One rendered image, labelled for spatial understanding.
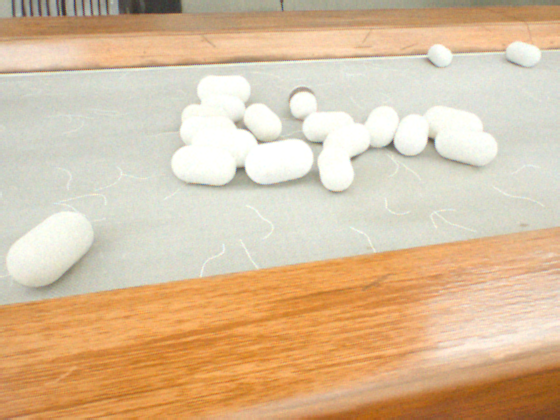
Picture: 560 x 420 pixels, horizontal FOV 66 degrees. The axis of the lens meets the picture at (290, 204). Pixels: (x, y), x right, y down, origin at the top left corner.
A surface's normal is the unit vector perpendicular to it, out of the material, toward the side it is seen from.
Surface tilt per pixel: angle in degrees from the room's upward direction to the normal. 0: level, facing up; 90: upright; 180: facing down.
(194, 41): 45
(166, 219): 0
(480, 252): 0
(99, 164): 0
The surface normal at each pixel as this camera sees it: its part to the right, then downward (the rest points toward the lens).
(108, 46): 0.18, -0.18
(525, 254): 0.03, -0.82
